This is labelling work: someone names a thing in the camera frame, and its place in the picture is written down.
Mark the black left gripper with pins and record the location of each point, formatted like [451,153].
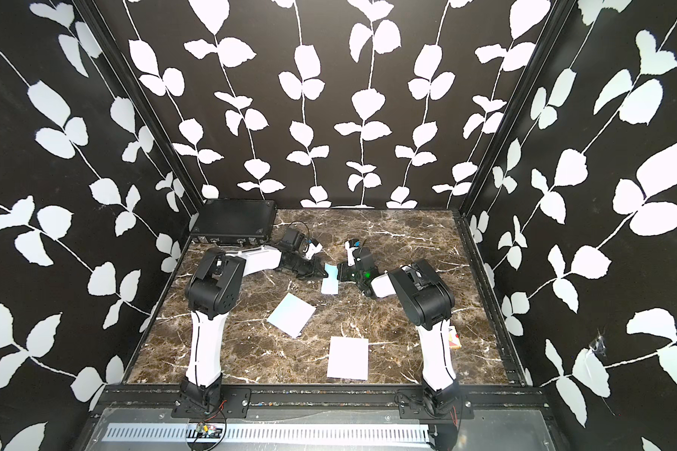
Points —
[313,272]

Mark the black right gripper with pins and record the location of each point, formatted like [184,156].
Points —
[344,272]

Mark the light blue square paper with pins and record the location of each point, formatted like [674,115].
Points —
[330,284]

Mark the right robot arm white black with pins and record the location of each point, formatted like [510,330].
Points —
[427,303]

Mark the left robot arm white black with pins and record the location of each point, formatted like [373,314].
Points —
[214,291]

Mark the pale blue square paper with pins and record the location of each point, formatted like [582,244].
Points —
[291,315]

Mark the white square paper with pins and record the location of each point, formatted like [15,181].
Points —
[348,358]

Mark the black aluminium briefcase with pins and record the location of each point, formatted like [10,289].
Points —
[235,222]

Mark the yellow red card box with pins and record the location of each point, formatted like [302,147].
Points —
[453,338]

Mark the small circuit board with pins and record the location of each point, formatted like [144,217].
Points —
[205,433]

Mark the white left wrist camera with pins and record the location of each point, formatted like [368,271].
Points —
[313,248]

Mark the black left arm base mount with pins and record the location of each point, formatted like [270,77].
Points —
[195,404]

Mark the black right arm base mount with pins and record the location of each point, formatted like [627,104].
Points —
[445,406]

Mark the white perforated cable duct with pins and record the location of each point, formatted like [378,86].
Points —
[286,434]

